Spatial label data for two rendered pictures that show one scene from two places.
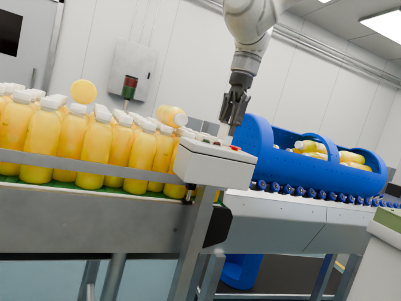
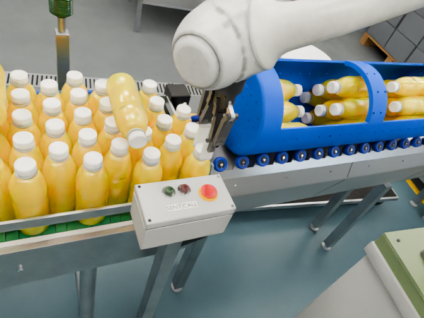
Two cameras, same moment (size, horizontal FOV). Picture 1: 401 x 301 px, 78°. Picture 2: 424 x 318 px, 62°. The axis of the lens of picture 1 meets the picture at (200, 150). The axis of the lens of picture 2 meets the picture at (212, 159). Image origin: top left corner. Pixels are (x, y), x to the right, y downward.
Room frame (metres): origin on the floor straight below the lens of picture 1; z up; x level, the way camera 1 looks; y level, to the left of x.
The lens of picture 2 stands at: (0.21, 0.02, 1.68)
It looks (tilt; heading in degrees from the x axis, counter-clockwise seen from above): 44 degrees down; 350
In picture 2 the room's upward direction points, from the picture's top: 21 degrees clockwise
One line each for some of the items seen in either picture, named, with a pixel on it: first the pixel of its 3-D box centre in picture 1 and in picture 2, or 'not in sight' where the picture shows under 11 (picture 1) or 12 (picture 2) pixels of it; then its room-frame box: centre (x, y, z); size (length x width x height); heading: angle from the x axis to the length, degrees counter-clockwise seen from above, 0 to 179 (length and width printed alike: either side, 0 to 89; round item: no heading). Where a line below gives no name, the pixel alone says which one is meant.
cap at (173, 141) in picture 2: (201, 138); (173, 142); (0.84, 0.01, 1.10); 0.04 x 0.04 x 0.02
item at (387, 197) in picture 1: (392, 194); not in sight; (1.63, -1.30, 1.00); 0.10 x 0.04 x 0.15; 26
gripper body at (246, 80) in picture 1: (238, 88); (223, 88); (0.83, -0.07, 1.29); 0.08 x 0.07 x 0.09; 27
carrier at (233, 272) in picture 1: (252, 218); not in sight; (1.65, -0.47, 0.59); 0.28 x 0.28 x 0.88
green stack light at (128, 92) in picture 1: (128, 92); (60, 3); (1.19, 0.40, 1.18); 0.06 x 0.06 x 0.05
